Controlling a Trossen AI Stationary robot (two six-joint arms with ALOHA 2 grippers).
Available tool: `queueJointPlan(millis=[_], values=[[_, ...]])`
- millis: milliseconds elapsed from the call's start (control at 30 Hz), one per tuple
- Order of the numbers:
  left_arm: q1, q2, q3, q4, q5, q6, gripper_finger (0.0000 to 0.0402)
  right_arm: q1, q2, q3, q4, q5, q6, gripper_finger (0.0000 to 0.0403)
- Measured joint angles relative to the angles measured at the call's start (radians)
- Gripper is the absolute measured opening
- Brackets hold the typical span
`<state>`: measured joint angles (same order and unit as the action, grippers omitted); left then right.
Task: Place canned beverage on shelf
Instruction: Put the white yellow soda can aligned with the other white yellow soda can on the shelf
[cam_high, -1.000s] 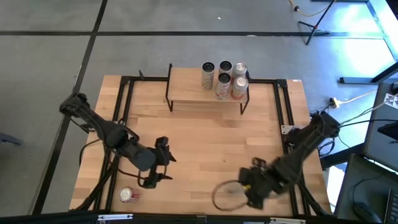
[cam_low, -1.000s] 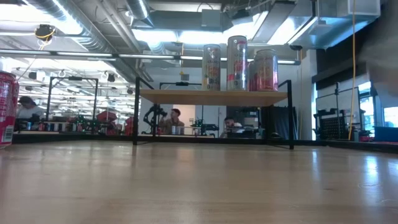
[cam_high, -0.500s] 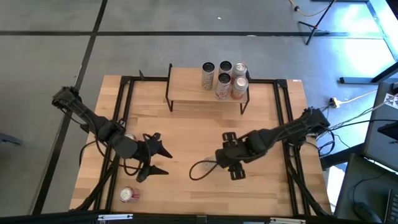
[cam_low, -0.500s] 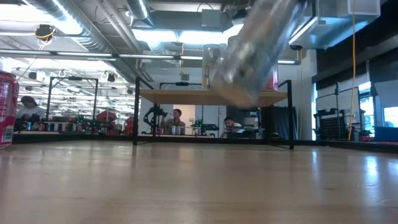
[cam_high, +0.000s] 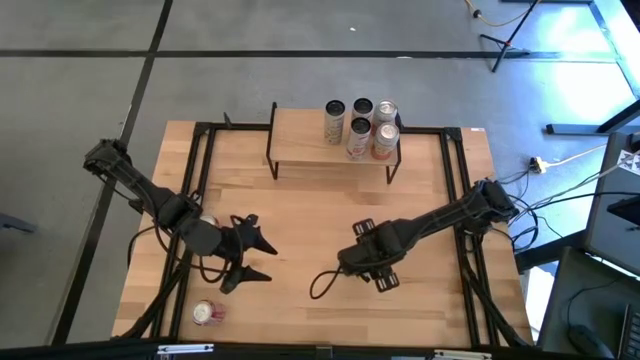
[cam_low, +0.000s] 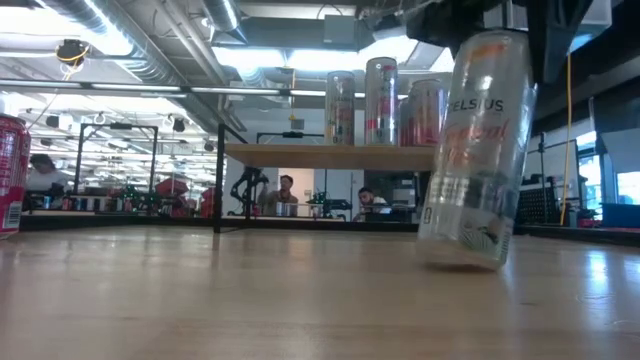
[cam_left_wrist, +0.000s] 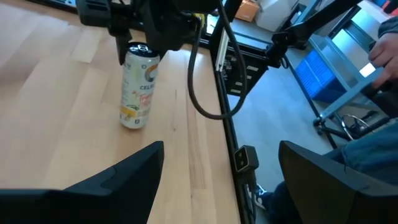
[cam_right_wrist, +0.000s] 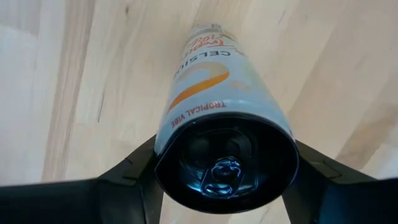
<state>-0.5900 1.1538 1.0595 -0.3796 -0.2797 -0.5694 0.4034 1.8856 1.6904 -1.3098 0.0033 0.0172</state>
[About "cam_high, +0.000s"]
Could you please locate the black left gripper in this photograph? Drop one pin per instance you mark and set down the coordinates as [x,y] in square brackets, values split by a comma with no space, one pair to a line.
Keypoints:
[232,247]

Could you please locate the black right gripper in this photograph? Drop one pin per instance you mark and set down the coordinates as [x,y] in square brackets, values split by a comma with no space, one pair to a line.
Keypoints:
[372,250]

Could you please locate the red soda can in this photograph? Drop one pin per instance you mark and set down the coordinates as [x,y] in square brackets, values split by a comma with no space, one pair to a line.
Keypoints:
[210,314]
[210,220]

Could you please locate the pink white Spindrift can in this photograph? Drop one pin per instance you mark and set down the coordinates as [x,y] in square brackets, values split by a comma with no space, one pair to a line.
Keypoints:
[385,145]

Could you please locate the white beverage can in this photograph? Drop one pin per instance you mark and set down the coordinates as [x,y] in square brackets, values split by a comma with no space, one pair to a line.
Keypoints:
[358,142]
[362,107]

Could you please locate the white yellow Spindrift can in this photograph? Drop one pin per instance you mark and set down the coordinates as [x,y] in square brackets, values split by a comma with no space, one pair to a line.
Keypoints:
[334,127]

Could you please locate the silver-top pale beverage can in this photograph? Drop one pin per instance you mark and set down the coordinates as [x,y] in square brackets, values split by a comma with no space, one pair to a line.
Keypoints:
[386,109]

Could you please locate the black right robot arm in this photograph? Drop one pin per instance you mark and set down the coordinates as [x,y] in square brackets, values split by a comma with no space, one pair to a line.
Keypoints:
[450,212]

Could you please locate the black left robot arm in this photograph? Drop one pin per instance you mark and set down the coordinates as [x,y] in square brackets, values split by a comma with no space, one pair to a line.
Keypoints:
[135,182]

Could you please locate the wooden shelf black legs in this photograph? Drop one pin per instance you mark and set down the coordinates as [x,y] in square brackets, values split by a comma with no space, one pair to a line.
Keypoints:
[300,140]

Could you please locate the black front beam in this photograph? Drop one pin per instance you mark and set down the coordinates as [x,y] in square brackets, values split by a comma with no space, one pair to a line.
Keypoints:
[300,353]

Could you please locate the black desk crossbar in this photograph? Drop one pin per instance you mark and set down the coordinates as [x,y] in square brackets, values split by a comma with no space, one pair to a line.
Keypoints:
[545,252]

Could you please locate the grey desk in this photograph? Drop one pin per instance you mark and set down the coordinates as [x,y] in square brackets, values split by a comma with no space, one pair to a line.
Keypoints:
[565,300]
[605,240]

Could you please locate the black computer mouse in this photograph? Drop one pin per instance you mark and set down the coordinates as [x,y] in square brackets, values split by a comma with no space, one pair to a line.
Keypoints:
[590,342]

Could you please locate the black desk foot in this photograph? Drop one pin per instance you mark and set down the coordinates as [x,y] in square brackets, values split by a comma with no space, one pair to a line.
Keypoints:
[575,129]

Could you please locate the grey chair leg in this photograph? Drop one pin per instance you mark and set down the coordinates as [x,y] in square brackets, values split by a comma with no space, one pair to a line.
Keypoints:
[15,222]

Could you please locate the black tripod stand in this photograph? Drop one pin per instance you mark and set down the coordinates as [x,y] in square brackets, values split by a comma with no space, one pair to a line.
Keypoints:
[506,44]

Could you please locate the dark monitor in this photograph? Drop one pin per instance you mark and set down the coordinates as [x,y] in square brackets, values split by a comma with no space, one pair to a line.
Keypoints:
[627,210]

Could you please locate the black keyboard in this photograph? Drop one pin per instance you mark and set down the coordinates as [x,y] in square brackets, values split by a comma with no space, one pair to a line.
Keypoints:
[631,335]

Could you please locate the white marker paper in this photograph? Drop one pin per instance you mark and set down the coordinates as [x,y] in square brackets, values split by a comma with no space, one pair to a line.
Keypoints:
[630,162]

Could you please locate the silver metal bracket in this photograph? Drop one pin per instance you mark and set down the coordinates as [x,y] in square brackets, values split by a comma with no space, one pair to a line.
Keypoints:
[185,348]
[462,355]

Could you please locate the black aluminium table frame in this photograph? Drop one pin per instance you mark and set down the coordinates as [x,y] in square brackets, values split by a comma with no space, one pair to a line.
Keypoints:
[240,126]

